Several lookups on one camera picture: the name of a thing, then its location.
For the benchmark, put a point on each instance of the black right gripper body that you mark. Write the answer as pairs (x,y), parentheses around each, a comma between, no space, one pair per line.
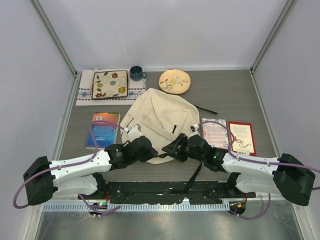
(189,153)

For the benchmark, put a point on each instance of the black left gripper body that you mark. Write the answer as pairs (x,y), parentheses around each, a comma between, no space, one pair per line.
(148,155)

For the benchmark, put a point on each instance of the cream canvas backpack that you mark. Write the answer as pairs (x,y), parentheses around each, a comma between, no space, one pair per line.
(162,118)

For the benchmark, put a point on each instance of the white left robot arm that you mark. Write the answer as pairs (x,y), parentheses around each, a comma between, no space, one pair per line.
(45,179)

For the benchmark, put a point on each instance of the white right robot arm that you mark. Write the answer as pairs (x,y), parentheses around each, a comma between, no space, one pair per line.
(285,176)

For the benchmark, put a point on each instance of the floral cover book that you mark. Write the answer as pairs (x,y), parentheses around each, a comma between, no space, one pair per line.
(215,135)

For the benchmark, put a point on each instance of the blue sunset cover book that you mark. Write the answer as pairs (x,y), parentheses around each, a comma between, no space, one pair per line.
(104,132)

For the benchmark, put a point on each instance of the red bordered book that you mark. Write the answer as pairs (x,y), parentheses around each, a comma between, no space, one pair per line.
(244,142)

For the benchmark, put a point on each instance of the round bird ceramic plate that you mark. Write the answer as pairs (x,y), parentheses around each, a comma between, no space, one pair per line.
(174,81)

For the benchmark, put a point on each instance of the square floral ceramic plate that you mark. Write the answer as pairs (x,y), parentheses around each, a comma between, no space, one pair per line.
(110,84)

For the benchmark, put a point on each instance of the white embroidered placemat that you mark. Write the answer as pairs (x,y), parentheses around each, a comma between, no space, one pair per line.
(84,95)

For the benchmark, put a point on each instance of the dark blue ceramic mug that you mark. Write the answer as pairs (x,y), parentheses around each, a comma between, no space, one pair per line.
(136,73)

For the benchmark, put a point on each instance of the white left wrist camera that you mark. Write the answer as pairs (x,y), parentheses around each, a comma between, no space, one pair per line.
(133,133)

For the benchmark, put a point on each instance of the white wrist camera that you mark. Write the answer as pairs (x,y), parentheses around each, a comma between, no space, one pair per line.
(133,133)
(194,130)

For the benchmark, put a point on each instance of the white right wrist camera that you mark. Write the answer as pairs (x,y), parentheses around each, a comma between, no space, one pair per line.
(194,130)

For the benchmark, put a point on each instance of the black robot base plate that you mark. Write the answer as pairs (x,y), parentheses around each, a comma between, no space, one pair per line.
(167,193)

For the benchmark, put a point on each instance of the white slotted cable duct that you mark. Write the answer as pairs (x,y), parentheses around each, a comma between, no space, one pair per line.
(185,206)

